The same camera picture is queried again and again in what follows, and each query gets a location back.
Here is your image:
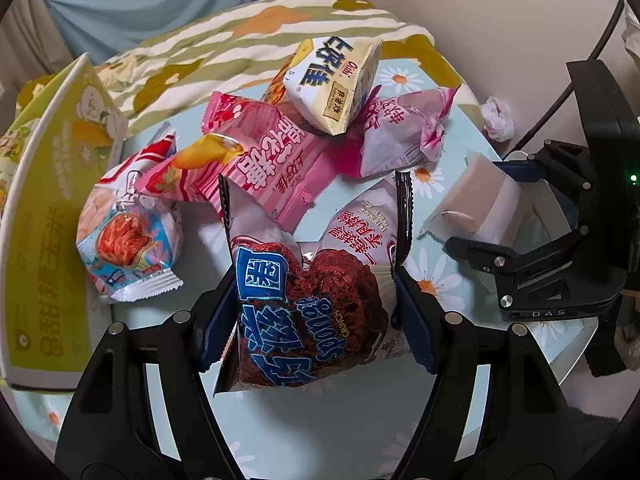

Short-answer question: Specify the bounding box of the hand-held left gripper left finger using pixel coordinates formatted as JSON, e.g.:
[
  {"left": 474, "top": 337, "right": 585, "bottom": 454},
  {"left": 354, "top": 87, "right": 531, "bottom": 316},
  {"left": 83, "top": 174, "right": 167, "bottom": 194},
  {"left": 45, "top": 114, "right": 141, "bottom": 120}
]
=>
[{"left": 55, "top": 275, "right": 241, "bottom": 480}]

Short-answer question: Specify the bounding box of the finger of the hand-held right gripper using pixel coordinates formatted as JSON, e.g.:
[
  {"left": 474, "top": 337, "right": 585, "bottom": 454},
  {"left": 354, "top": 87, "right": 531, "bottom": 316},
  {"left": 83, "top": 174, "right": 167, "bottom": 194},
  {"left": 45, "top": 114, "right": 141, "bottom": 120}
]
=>
[
  {"left": 492, "top": 139, "right": 601, "bottom": 211},
  {"left": 445, "top": 232, "right": 626, "bottom": 306}
]

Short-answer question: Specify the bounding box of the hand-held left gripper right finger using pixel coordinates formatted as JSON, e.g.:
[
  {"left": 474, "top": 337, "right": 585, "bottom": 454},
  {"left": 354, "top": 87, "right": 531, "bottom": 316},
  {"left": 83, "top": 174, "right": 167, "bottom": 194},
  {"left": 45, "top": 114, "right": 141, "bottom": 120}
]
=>
[{"left": 392, "top": 265, "right": 583, "bottom": 480}]

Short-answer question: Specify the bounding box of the clear-wrapped white cake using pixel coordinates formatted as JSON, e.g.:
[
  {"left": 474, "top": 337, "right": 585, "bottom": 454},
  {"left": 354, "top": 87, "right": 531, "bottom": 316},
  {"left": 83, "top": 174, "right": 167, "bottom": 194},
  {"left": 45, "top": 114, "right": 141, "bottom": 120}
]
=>
[{"left": 417, "top": 152, "right": 533, "bottom": 246}]

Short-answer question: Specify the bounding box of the dark red blue-label snack bag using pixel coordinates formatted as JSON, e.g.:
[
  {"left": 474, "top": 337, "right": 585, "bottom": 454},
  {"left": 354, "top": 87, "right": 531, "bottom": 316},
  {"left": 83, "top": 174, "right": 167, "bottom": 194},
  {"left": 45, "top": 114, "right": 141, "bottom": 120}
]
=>
[{"left": 214, "top": 170, "right": 416, "bottom": 395}]

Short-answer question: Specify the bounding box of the yellow-green cardboard box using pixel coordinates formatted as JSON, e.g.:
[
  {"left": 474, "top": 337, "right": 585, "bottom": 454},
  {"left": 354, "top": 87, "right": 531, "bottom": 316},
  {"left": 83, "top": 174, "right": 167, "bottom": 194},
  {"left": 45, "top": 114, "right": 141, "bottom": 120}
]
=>
[{"left": 0, "top": 52, "right": 130, "bottom": 391}]

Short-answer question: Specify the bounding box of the black clothes rack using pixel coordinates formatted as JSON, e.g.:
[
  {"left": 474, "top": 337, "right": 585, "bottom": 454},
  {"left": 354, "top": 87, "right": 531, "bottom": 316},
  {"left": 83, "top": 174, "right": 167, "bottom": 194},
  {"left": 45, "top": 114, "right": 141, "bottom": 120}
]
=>
[{"left": 500, "top": 0, "right": 626, "bottom": 161}]

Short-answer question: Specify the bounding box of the crumpled white plastic bag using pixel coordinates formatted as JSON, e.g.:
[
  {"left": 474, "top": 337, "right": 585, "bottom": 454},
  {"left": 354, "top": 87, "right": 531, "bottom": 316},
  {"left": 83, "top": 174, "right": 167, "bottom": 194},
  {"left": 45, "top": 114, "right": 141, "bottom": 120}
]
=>
[{"left": 480, "top": 97, "right": 515, "bottom": 141}]

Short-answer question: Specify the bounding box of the white red blue snack packet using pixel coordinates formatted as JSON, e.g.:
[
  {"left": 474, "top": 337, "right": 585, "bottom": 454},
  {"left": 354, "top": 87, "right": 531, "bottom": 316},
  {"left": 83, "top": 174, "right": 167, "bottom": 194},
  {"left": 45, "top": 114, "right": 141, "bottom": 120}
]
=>
[{"left": 76, "top": 125, "right": 185, "bottom": 303}]

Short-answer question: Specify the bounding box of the light pink snack packet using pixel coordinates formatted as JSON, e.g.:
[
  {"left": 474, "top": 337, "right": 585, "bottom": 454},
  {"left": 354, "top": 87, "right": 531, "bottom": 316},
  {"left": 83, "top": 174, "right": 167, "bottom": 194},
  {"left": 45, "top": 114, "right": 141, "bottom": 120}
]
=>
[{"left": 340, "top": 85, "right": 461, "bottom": 178}]

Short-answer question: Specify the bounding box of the pink chips packet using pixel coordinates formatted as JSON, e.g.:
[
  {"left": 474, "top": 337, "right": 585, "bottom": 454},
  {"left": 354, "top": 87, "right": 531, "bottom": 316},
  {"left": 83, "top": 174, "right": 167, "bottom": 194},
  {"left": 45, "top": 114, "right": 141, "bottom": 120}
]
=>
[{"left": 145, "top": 91, "right": 351, "bottom": 231}]

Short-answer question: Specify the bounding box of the white and yellow snack packet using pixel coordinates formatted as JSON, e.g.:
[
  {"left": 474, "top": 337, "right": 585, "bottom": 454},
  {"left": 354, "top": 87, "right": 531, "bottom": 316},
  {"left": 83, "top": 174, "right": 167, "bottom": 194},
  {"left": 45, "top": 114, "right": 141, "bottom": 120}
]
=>
[{"left": 260, "top": 36, "right": 383, "bottom": 136}]

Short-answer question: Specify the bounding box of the floral striped blanket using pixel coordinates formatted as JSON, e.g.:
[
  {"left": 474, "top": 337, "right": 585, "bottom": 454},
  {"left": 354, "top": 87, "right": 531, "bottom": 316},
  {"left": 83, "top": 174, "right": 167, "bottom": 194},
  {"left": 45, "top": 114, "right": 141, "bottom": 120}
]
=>
[{"left": 0, "top": 0, "right": 463, "bottom": 141}]

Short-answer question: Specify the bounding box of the light blue cloth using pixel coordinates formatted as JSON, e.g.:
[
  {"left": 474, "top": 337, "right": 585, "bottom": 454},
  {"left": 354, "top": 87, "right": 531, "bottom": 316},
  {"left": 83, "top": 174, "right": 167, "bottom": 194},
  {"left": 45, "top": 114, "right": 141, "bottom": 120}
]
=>
[{"left": 42, "top": 0, "right": 266, "bottom": 66}]

